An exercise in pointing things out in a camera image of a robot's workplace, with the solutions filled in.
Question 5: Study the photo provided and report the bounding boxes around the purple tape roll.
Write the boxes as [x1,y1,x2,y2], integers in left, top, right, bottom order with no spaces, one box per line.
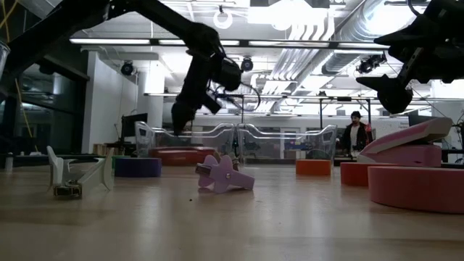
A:
[114,157,162,178]

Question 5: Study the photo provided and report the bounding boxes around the white staple remover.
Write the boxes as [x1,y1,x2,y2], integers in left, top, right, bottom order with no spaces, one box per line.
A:
[46,145,115,199]

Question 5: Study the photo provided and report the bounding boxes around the pink stapler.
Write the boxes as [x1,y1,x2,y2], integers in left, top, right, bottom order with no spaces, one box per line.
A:
[357,116,454,167]

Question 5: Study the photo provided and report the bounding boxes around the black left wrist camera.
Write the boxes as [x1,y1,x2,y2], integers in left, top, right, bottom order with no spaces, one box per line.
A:
[216,57,243,92]

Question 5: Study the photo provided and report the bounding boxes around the orange tape roll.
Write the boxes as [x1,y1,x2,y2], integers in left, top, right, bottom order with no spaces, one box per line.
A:
[295,159,332,177]

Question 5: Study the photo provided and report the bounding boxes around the black desk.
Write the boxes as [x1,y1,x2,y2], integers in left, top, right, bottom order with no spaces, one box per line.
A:
[0,153,106,168]

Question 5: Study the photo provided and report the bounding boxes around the silver ventilation duct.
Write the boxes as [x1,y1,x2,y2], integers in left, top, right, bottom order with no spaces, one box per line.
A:
[320,0,403,75]

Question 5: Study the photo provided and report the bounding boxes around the red tape roll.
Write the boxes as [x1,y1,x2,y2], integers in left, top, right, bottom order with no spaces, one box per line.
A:
[339,162,399,188]

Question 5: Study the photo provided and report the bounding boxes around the pink tape roll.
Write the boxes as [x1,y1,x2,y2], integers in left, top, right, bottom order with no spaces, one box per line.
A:
[368,165,464,214]

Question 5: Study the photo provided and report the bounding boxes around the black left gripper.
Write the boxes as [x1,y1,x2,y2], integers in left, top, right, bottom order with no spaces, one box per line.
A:
[170,52,223,136]

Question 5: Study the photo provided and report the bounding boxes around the black metal stand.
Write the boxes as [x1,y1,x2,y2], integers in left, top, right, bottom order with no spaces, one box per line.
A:
[213,92,244,126]
[318,96,373,131]

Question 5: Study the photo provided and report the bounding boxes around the clear plastic bin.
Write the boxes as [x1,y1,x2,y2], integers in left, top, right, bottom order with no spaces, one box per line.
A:
[134,121,236,164]
[236,123,338,166]

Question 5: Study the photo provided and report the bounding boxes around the black ceiling camera rig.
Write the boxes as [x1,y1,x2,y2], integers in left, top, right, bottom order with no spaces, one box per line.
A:
[357,53,388,75]

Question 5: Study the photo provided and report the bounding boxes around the wooden box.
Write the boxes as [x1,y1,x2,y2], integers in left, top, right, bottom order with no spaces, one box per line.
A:
[93,143,114,156]

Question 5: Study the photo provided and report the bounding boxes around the yellow hanging cable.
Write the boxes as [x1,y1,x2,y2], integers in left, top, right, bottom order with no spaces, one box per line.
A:
[0,0,39,153]

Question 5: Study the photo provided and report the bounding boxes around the black computer monitor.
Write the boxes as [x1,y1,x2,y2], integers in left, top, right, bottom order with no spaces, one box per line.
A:
[121,112,149,138]
[408,114,436,126]

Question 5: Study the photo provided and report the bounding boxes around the white ring light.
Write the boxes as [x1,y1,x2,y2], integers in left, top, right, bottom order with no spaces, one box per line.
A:
[212,9,233,30]

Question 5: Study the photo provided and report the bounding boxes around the purple staple remover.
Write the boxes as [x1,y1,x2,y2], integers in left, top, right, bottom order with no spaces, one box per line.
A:
[194,154,256,194]

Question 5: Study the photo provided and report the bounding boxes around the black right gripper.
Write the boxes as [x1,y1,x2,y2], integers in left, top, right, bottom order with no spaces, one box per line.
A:
[355,0,464,115]

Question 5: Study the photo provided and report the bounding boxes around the ceiling light tube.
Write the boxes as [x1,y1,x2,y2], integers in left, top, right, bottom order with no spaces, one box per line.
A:
[158,38,240,46]
[69,38,151,46]
[336,42,392,50]
[248,40,329,48]

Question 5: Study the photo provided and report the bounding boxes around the person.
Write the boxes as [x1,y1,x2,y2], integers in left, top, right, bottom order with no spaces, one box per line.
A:
[341,111,374,157]

